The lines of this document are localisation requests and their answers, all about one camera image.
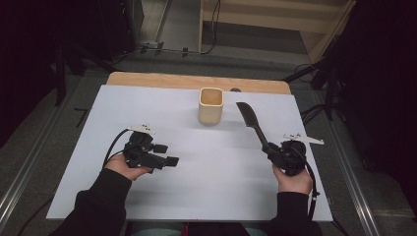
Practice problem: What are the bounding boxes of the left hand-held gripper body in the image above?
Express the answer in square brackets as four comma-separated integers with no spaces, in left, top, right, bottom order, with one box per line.
[122,123,166,171]

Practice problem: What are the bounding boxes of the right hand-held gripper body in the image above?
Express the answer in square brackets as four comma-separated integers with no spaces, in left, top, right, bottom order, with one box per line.
[274,132,325,177]

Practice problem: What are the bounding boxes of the black knife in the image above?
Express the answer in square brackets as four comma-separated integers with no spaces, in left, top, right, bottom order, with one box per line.
[235,101,271,152]

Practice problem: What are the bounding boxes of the person's left hand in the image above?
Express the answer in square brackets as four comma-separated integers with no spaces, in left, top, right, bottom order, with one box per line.
[103,153,153,182]

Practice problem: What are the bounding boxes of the person's right hand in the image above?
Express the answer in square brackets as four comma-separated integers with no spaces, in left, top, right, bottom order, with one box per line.
[272,164,314,197]

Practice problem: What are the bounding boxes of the white board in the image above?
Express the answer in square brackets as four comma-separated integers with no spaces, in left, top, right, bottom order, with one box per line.
[45,84,334,222]

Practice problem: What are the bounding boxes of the beige square cup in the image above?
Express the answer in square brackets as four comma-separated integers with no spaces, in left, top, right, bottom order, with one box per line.
[198,87,225,126]

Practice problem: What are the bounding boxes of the wooden table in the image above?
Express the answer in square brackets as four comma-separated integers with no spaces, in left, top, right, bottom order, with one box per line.
[106,71,292,95]

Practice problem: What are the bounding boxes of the light wooden shelf unit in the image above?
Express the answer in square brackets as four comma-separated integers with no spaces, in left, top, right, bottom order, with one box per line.
[198,0,358,64]

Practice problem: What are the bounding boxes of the left hand-held gripper cable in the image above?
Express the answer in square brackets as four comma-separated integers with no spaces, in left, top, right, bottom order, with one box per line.
[101,128,131,169]

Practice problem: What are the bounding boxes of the hand-held gripper cable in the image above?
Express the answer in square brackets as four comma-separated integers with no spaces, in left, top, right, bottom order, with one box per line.
[294,147,321,221]
[101,128,131,169]

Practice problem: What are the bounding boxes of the right hand-held gripper cable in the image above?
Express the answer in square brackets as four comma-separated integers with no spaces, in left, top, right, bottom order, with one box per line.
[294,147,321,221]

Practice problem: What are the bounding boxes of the black floor cables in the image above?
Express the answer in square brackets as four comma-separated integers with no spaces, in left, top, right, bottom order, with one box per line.
[298,103,332,127]

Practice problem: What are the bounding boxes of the metal floor rail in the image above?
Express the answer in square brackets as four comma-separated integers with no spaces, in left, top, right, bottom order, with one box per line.
[313,92,383,236]
[0,97,72,227]

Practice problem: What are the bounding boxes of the black hanging cable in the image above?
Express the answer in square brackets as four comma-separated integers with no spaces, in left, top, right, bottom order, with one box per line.
[200,0,221,55]

